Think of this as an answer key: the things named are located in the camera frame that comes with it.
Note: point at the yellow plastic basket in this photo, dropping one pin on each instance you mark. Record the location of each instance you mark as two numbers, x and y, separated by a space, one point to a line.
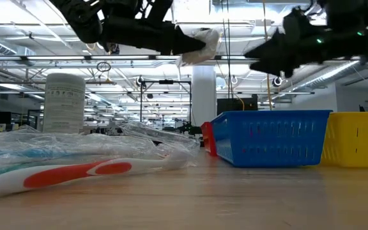
356 140

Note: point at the black metal frame rig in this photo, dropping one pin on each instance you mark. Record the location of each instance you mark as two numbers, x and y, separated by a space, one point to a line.
141 102

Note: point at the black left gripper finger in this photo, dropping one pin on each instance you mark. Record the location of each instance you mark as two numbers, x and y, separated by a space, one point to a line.
184 44

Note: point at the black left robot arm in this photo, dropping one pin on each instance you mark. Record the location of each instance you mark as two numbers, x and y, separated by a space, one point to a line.
81 19

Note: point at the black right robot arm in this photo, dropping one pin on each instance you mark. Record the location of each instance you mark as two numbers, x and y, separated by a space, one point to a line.
356 19

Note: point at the orange white wrapped toothbrush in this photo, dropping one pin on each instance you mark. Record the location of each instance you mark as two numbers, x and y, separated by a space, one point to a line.
59 175

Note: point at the clear plastic wrapper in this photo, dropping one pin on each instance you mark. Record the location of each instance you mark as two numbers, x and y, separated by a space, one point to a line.
158 134

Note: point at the red plastic basket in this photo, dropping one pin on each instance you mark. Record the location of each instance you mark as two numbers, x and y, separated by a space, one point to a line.
209 137

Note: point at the black background robot arm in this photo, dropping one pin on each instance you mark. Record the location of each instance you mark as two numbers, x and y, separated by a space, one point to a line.
188 129

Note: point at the white building pillar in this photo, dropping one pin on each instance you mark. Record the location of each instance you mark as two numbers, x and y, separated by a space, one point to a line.
204 96

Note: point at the white toiletry packet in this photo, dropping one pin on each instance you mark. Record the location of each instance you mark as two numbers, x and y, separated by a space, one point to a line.
204 41

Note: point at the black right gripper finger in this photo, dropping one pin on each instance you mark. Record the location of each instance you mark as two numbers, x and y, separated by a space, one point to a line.
273 66
267 49

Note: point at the white wipes canister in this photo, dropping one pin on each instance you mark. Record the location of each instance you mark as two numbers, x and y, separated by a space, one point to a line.
64 102

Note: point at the blue plastic basket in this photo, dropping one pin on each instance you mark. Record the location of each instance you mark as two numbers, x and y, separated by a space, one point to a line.
267 137

